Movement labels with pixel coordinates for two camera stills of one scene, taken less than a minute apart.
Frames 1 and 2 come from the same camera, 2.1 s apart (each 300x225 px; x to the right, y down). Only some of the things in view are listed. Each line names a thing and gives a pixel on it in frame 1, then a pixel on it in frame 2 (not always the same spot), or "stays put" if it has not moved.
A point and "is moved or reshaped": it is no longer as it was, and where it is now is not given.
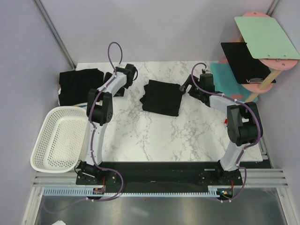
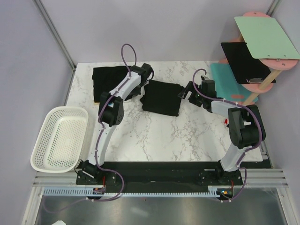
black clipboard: x=247 y=70 stays put
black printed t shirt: x=161 y=97 stays put
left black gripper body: x=120 y=92 → x=137 y=91
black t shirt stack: x=74 y=86 is moved or reshaped
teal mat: x=225 y=82 stays put
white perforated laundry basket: x=61 y=139 stays put
